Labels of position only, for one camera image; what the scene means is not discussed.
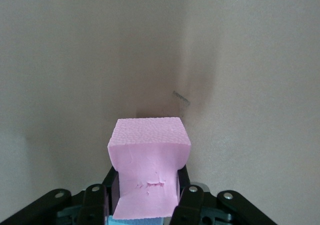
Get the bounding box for blue foam cube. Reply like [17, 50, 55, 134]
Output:
[107, 214, 165, 225]

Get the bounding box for brown table mat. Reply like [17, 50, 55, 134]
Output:
[0, 0, 320, 225]

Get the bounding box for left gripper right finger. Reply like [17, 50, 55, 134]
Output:
[169, 164, 286, 225]

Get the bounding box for pink foam cube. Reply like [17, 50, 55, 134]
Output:
[107, 116, 193, 221]

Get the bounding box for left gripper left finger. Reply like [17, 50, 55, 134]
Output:
[0, 166, 120, 225]

